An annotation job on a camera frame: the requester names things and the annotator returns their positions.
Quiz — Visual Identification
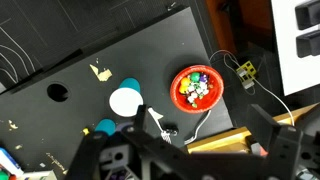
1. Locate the green plastic ball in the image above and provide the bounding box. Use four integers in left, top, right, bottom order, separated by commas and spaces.
189, 71, 202, 83

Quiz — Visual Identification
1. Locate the small black clip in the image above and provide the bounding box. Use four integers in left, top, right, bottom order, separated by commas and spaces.
165, 123, 179, 137

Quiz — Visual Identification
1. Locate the yellow connector block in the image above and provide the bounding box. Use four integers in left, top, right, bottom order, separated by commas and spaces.
235, 59, 258, 90

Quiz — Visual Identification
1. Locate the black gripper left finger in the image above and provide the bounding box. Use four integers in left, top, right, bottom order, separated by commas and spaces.
134, 104, 148, 135

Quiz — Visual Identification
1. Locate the red plastic bowl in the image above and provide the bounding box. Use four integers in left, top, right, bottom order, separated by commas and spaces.
169, 64, 225, 114

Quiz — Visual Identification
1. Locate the torn yellowish paper scrap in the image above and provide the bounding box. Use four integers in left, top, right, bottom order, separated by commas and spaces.
89, 63, 113, 83

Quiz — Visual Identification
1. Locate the wooden desk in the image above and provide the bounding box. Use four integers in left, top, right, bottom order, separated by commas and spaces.
185, 102, 320, 155

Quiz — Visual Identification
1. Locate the teal plastic cup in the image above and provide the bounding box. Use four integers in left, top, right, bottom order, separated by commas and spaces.
108, 77, 145, 118
94, 118, 117, 137

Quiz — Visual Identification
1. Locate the yellow rubber duck toy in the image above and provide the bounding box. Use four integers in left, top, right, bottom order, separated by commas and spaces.
178, 77, 192, 95

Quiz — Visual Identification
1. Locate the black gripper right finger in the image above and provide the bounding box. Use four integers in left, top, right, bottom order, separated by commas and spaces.
248, 103, 282, 155

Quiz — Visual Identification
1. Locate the thin white cable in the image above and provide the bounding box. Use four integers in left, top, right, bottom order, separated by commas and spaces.
209, 49, 296, 127

